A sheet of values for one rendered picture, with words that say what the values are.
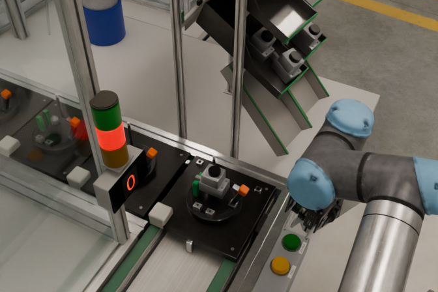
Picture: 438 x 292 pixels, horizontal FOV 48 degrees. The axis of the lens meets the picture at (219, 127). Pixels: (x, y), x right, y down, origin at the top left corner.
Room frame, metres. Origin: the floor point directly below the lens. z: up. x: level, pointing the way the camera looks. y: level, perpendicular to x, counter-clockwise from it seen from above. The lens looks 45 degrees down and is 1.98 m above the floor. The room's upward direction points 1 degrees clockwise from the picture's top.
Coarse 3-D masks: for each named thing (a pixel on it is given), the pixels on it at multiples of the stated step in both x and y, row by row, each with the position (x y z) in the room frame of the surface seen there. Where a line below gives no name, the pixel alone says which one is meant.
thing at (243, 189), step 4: (236, 184) 0.74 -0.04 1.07; (232, 188) 0.73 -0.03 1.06; (236, 188) 0.73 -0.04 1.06; (240, 188) 0.72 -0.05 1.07; (244, 188) 0.72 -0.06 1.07; (248, 188) 0.72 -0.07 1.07; (240, 192) 0.72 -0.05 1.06; (244, 192) 0.71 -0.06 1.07; (236, 196) 0.72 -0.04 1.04; (240, 196) 0.72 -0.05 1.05; (232, 200) 0.73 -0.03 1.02; (236, 200) 0.72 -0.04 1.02; (232, 204) 0.73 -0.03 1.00
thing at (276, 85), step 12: (216, 0) 1.09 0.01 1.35; (228, 0) 1.16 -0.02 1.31; (204, 12) 1.04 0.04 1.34; (216, 12) 1.02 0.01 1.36; (228, 12) 1.12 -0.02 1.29; (204, 24) 1.04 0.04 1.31; (216, 24) 1.02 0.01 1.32; (228, 24) 1.00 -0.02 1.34; (252, 24) 1.11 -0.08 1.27; (216, 36) 1.02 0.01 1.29; (228, 36) 1.00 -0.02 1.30; (228, 48) 1.00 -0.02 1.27; (276, 48) 1.06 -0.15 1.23; (252, 60) 1.00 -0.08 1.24; (252, 72) 0.95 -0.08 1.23; (264, 72) 0.97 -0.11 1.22; (264, 84) 0.93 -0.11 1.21; (276, 84) 0.95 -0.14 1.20; (288, 84) 0.96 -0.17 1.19; (276, 96) 0.91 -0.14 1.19
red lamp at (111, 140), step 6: (120, 126) 0.63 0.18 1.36; (96, 132) 0.63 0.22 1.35; (102, 132) 0.62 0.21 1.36; (108, 132) 0.62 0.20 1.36; (114, 132) 0.62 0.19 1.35; (120, 132) 0.63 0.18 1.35; (102, 138) 0.62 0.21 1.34; (108, 138) 0.62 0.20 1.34; (114, 138) 0.62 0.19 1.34; (120, 138) 0.63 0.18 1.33; (102, 144) 0.62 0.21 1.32; (108, 144) 0.62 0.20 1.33; (114, 144) 0.62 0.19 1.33; (120, 144) 0.62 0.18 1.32; (108, 150) 0.62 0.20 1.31
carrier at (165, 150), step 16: (128, 128) 0.93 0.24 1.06; (128, 144) 0.94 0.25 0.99; (144, 144) 0.96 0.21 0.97; (160, 144) 0.96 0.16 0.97; (160, 160) 0.89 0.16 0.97; (176, 160) 0.90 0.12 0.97; (160, 176) 0.84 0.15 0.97; (176, 176) 0.85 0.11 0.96; (144, 192) 0.78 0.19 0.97; (160, 192) 0.79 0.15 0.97; (128, 208) 0.74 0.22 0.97; (144, 208) 0.74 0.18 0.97
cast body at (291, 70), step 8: (272, 56) 1.01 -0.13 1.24; (280, 56) 0.98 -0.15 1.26; (288, 56) 0.97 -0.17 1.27; (296, 56) 0.97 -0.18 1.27; (272, 64) 0.99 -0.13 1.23; (280, 64) 0.97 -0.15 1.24; (288, 64) 0.96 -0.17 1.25; (296, 64) 0.96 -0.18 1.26; (280, 72) 0.97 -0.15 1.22; (288, 72) 0.95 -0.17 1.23; (296, 72) 0.97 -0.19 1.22; (288, 80) 0.95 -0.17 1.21
